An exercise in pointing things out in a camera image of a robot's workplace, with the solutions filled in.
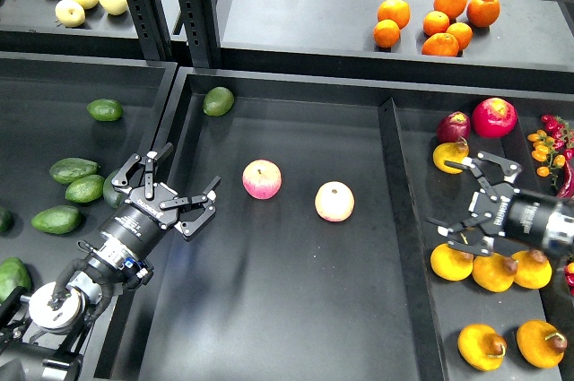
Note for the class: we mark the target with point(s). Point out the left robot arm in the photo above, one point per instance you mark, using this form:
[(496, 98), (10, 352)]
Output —
[(42, 333)]

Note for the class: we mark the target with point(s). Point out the dark avocado right of pile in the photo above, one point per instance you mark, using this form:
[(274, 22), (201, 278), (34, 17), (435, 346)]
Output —
[(111, 197)]

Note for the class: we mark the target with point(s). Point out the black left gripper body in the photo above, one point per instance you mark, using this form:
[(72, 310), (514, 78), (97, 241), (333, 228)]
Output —
[(138, 223)]

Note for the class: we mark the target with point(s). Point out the black shelf upright right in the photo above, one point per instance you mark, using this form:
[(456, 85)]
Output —
[(201, 27)]

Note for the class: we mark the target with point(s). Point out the pale yellow pear right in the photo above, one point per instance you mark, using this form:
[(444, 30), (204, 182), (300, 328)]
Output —
[(114, 7)]

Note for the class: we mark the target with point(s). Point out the pink red apple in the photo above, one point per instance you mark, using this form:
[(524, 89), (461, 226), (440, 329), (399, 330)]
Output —
[(262, 179)]

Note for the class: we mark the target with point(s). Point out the black left tray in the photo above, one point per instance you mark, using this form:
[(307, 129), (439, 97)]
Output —
[(44, 119)]

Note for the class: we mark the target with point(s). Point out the dark avocado at left edge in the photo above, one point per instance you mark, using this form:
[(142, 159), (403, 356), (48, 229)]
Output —
[(6, 219)]

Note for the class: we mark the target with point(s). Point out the yellow pear upper right tray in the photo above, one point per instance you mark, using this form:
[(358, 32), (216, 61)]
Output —
[(451, 151)]

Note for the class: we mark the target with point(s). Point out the black shelf upright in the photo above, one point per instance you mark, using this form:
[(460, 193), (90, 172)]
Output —
[(201, 27), (151, 28)]

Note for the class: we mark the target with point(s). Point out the orange top centre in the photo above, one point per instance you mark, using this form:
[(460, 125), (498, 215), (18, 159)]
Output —
[(451, 8)]

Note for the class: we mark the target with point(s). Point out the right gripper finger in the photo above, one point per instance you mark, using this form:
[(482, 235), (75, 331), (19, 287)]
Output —
[(453, 233), (495, 175)]

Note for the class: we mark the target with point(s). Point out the black centre tray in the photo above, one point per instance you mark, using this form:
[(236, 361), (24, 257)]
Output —
[(269, 290)]

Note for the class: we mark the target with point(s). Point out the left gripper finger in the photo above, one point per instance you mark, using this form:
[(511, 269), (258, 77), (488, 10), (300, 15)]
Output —
[(148, 163), (188, 215)]

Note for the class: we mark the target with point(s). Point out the green avocado lower pile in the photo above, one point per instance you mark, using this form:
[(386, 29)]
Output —
[(57, 220)]

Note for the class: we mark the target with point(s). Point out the green avocado tray corner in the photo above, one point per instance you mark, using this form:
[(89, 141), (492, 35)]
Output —
[(218, 101)]

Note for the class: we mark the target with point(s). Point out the red chili pepper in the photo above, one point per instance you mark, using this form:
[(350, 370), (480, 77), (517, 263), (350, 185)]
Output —
[(567, 188)]

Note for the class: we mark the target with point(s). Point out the pale yellow pear front left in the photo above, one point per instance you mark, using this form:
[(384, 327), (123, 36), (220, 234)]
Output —
[(69, 13)]

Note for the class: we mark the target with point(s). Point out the orange small centre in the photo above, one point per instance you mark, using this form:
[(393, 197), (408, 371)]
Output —
[(435, 22)]

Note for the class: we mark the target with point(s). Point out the black shelf upright left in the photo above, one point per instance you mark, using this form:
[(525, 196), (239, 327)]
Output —
[(151, 28)]

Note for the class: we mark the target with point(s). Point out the orange right lower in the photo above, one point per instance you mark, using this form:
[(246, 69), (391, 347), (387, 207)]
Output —
[(462, 32)]

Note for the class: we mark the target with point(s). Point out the pale yellow pink apple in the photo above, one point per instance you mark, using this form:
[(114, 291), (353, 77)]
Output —
[(334, 201)]

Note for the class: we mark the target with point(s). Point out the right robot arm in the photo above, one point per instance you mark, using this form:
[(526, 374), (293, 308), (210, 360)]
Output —
[(563, 251)]

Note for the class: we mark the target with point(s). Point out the cherry tomato bunch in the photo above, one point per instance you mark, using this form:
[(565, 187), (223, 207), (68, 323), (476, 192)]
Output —
[(552, 148)]

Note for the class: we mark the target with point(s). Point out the large red apple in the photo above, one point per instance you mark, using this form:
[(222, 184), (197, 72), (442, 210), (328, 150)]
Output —
[(494, 118)]

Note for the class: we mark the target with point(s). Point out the orange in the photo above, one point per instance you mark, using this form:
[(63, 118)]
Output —
[(462, 32), (483, 13), (386, 33), (397, 11), (440, 44), (451, 8)]

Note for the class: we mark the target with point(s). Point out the orange far left lower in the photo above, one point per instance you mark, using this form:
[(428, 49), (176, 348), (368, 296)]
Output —
[(386, 33)]

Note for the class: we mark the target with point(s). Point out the orange far left upper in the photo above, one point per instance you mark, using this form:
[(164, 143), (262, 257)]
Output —
[(397, 11)]

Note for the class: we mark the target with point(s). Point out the dark green avocado top pile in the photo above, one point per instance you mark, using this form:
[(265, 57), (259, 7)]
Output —
[(68, 170)]

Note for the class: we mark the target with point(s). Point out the green avocado middle pile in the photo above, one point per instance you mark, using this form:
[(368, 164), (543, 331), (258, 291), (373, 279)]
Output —
[(86, 189)]

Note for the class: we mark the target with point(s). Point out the dark red pear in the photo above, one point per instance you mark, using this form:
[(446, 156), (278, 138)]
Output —
[(453, 127)]

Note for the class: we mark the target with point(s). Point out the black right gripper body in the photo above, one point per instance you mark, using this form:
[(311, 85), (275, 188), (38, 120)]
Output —
[(520, 215)]

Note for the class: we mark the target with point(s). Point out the orange bottom front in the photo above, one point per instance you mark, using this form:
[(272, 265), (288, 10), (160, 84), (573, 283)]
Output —
[(440, 44)]

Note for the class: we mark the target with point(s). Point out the orange top right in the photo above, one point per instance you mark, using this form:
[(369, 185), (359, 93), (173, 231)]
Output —
[(483, 13)]

